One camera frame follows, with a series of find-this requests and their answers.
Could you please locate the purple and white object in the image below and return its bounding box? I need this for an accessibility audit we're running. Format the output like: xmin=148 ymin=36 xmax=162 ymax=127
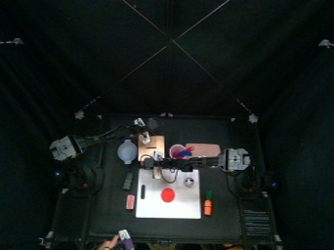
xmin=116 ymin=229 xmax=138 ymax=250

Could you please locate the light wooden drawer box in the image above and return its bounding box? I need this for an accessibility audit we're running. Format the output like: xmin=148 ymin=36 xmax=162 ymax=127
xmin=138 ymin=135 xmax=167 ymax=162

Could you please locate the light blue bowl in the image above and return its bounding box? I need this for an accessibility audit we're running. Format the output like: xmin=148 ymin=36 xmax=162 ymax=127
xmin=116 ymin=139 xmax=138 ymax=165

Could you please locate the red dough disc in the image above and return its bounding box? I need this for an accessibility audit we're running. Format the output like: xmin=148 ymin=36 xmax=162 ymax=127
xmin=159 ymin=187 xmax=177 ymax=203

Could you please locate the person's hand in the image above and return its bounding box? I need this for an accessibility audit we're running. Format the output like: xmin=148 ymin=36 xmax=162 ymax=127
xmin=96 ymin=234 xmax=122 ymax=250

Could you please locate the dark green block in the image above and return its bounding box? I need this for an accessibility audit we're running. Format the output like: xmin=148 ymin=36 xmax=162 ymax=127
xmin=122 ymin=172 xmax=135 ymax=191

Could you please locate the blue plastic utensil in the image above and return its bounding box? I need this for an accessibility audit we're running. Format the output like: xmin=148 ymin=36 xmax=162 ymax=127
xmin=175 ymin=149 xmax=195 ymax=160

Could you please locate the red plastic utensil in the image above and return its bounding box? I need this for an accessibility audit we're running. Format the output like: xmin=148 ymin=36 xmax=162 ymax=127
xmin=173 ymin=146 xmax=195 ymax=158

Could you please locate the pink eraser block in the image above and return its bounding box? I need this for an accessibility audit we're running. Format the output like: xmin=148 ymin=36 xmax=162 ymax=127
xmin=126 ymin=194 xmax=136 ymax=211

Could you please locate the pink cutting board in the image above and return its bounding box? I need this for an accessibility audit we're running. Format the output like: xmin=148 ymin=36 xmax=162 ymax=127
xmin=185 ymin=143 xmax=222 ymax=158

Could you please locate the white work board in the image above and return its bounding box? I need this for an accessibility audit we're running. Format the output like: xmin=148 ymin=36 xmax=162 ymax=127
xmin=135 ymin=168 xmax=202 ymax=220

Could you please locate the orange toy carrot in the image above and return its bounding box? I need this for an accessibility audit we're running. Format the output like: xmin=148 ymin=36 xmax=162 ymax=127
xmin=203 ymin=189 xmax=214 ymax=217

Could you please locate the white text label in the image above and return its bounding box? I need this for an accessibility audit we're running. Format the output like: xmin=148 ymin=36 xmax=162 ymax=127
xmin=241 ymin=208 xmax=274 ymax=239

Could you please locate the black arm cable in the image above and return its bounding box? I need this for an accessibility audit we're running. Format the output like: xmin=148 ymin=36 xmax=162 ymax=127
xmin=156 ymin=167 xmax=181 ymax=185

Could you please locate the black cable bundle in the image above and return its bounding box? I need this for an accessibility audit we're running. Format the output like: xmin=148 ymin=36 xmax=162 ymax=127
xmin=64 ymin=161 xmax=104 ymax=198
xmin=234 ymin=171 xmax=273 ymax=200

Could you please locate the thin brace wire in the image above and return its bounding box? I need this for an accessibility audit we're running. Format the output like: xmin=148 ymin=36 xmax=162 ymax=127
xmin=120 ymin=0 xmax=258 ymax=119
xmin=79 ymin=0 xmax=231 ymax=113

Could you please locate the silver frame clamp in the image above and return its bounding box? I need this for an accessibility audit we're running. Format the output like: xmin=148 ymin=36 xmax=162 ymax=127
xmin=317 ymin=38 xmax=334 ymax=49
xmin=0 ymin=37 xmax=26 ymax=46

